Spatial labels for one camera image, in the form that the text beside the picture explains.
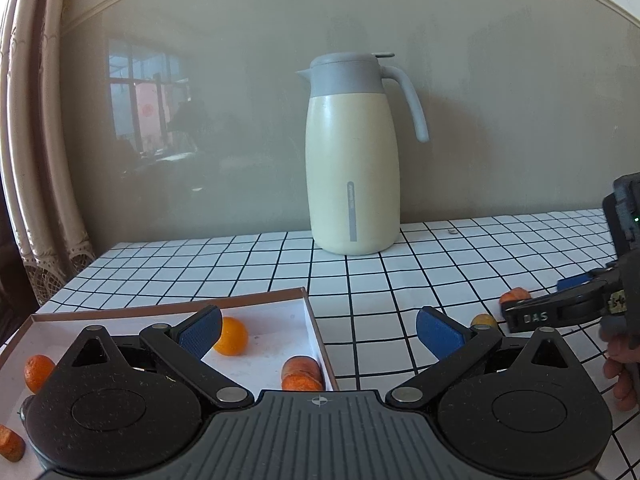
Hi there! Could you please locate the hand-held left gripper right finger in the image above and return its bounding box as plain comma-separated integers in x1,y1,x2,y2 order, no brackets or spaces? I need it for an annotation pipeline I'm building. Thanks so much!
385,305,588,409

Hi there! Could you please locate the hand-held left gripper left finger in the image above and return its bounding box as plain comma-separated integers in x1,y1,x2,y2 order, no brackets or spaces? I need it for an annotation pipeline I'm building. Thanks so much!
65,304,254,409

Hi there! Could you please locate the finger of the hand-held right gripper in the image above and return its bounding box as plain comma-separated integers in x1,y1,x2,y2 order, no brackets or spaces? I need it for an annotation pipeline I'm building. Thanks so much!
556,268,620,294
502,287,622,335

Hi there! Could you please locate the round orange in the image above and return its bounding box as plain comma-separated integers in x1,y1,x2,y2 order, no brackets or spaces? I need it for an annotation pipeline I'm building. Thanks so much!
212,316,249,357

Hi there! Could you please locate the white shallow cardboard box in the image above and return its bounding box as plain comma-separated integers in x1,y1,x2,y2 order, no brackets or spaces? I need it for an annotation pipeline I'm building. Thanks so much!
0,287,340,463

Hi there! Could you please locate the large carrot piece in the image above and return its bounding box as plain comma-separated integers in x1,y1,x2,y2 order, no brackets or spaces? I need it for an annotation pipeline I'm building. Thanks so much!
281,356,324,392

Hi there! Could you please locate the small tangerine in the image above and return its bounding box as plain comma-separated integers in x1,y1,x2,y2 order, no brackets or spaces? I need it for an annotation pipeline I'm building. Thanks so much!
24,354,57,395

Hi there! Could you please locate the person's right hand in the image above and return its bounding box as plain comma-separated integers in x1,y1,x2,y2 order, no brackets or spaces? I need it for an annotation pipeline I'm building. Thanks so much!
602,332,639,412

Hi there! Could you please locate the checked white tablecloth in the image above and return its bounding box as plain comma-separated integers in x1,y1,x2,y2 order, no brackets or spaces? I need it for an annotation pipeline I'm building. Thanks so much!
37,207,640,480

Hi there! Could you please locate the cream thermos jug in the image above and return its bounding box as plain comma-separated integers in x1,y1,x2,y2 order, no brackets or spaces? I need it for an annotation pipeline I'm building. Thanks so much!
294,51,430,256

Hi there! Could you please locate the beige curtain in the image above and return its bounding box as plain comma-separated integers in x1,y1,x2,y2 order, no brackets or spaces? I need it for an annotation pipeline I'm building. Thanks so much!
0,0,97,322

